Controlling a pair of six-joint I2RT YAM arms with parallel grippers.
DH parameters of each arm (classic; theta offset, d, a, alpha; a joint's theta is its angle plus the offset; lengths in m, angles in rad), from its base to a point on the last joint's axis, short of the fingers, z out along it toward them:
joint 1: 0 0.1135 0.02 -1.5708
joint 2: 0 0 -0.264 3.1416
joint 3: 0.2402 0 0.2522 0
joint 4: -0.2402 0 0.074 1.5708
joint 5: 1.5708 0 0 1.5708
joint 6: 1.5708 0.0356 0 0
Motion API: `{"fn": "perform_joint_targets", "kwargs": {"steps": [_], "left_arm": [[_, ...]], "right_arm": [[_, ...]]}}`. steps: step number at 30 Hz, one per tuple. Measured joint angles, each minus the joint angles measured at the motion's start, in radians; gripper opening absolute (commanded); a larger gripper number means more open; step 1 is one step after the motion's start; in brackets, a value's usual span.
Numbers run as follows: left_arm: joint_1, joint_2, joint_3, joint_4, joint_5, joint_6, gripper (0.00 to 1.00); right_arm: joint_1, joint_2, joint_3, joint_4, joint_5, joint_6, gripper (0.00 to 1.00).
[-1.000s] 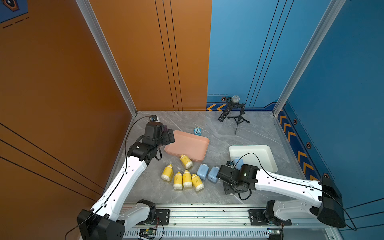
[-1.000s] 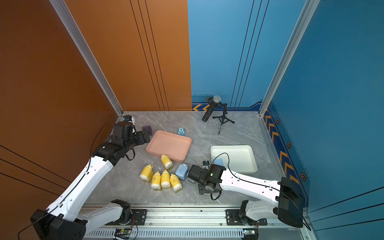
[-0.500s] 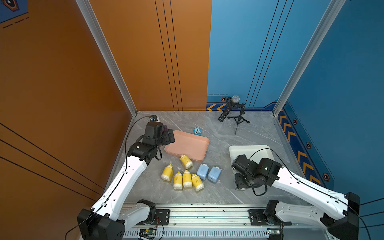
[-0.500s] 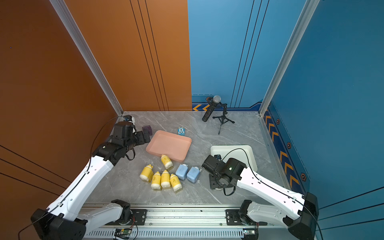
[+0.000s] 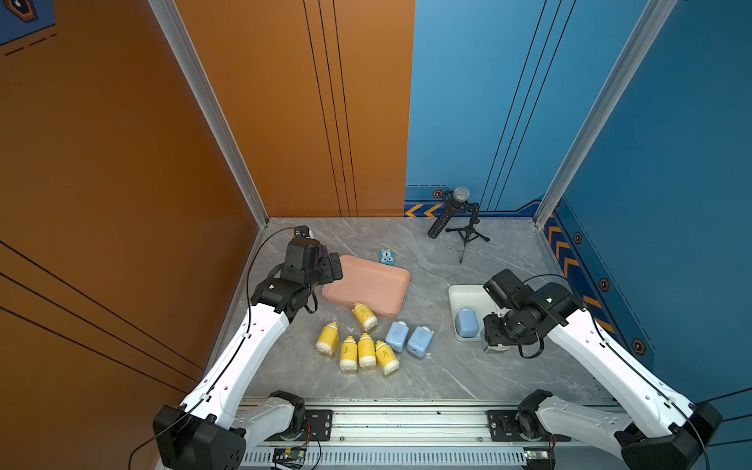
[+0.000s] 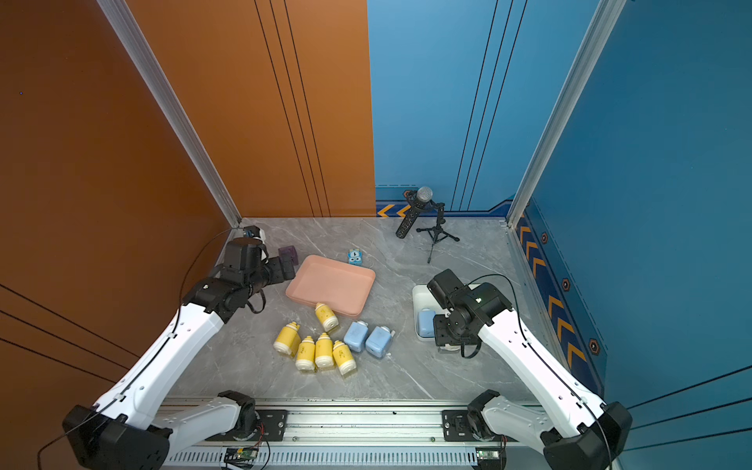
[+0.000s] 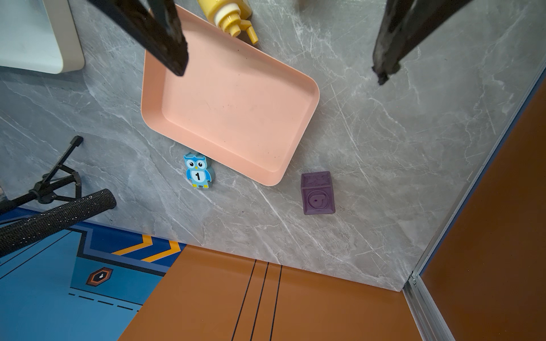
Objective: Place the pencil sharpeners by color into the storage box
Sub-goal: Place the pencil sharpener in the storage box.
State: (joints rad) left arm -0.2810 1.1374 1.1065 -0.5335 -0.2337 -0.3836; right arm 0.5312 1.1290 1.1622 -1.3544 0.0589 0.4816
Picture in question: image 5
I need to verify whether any blue sharpener with red cap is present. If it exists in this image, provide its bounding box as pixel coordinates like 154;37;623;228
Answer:
484;345;509;354

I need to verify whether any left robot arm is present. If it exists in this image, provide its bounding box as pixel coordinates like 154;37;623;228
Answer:
153;225;344;469

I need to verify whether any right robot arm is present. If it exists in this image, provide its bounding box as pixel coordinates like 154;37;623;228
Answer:
483;269;723;469

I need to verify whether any white plastic tray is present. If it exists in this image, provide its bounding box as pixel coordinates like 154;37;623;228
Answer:
448;285;509;348

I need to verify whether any pink plastic tray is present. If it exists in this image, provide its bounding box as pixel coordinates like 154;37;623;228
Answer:
322;255;410;318

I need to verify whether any blue cartoon sharpener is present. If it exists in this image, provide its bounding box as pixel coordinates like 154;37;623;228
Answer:
379;249;395;266

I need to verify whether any yellow sharpener near tray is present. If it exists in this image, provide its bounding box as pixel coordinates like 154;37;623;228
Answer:
352;303;378;332

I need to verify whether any yellow sharpener far left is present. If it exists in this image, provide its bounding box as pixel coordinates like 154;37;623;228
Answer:
315;321;340;356

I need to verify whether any black microphone on tripod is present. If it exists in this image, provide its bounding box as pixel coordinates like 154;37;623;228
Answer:
427;186;491;264

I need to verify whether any green circuit board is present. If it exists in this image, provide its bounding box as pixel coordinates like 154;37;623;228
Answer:
271;446;307;470

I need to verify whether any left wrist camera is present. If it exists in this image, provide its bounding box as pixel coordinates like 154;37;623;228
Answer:
294;225;313;239

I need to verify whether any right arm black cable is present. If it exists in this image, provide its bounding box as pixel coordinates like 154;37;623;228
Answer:
510;273;712;470

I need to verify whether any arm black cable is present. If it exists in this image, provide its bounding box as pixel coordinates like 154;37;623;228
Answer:
127;226;295;470
510;273;712;470

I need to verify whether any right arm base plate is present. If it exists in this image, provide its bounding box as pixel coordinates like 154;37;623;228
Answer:
486;409;551;443

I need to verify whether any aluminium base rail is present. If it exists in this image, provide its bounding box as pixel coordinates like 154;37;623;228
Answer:
152;398;671;470

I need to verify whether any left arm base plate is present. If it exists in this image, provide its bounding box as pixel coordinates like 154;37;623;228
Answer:
268;409;334;443

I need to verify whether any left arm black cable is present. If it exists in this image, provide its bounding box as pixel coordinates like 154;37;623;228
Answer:
127;226;295;470

